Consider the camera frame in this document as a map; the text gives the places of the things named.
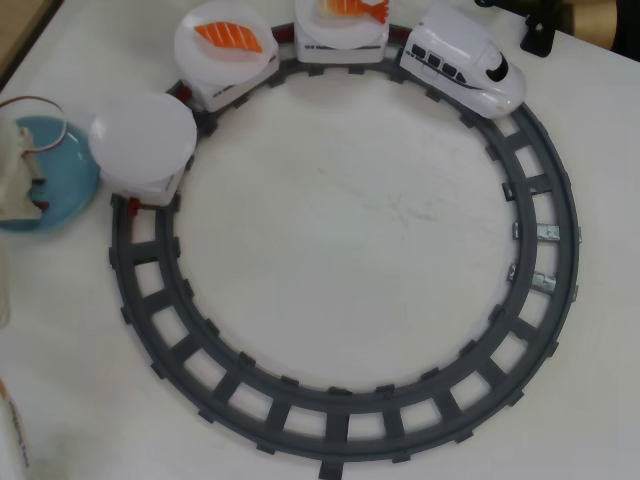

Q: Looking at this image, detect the blue round dish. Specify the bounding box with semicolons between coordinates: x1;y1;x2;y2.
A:
0;113;104;235

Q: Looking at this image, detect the white round plastic plate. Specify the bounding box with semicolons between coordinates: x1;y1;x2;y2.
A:
293;0;391;51
172;1;274;87
88;91;199;187

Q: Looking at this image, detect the white Shinkansen toy locomotive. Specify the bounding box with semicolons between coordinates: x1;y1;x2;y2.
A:
398;0;529;120

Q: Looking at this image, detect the orange salmon toy sushi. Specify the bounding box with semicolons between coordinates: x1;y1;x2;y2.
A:
193;20;265;54

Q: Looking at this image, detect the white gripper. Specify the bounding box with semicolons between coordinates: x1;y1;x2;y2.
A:
0;123;45;222

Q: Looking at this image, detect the orange shrimp toy sushi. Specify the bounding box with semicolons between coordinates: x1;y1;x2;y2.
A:
313;0;392;25

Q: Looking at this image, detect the gray circular toy track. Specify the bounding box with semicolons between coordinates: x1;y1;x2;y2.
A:
107;22;584;480

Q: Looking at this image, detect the black clamp mount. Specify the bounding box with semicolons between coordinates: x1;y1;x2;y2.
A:
474;0;556;57

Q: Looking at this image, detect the white toy train wagon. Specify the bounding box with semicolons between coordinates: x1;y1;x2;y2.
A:
99;154;196;207
292;24;390;65
177;49;281;114

